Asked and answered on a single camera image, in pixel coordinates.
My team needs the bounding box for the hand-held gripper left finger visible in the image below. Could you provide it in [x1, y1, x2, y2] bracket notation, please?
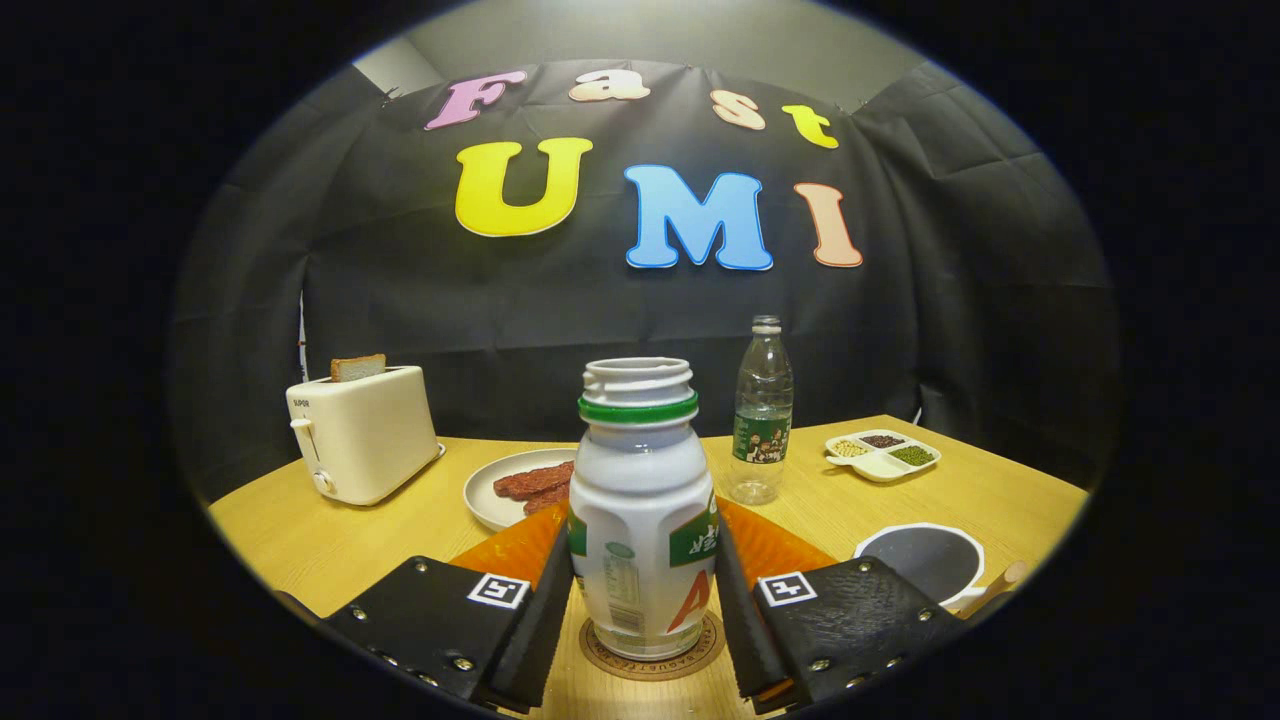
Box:
[322, 500, 576, 715]

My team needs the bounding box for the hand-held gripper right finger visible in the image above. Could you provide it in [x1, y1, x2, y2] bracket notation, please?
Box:
[712, 498, 966, 715]

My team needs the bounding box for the round cork coaster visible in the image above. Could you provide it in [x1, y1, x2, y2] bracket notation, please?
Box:
[579, 610, 727, 683]

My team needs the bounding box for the white juice bottle green collar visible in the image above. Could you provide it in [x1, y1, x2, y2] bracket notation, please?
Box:
[567, 357, 721, 662]

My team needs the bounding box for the white cup wooden handle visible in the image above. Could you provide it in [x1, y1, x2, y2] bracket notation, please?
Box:
[852, 522, 1031, 619]

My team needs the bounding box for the clear plastic water bottle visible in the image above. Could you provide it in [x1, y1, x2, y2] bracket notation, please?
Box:
[729, 315, 795, 506]

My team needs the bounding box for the white round plate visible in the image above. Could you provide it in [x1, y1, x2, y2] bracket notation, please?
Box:
[463, 448, 579, 533]

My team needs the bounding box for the white divided dish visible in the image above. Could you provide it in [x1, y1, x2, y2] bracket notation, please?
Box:
[825, 429, 942, 484]

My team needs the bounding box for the wooden table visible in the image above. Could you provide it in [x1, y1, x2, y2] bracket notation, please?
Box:
[208, 414, 1091, 720]

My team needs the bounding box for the cream toaster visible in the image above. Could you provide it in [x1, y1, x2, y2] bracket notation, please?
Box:
[285, 365, 447, 507]

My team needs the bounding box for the black backdrop cloth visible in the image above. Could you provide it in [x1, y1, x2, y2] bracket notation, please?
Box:
[170, 55, 1121, 501]

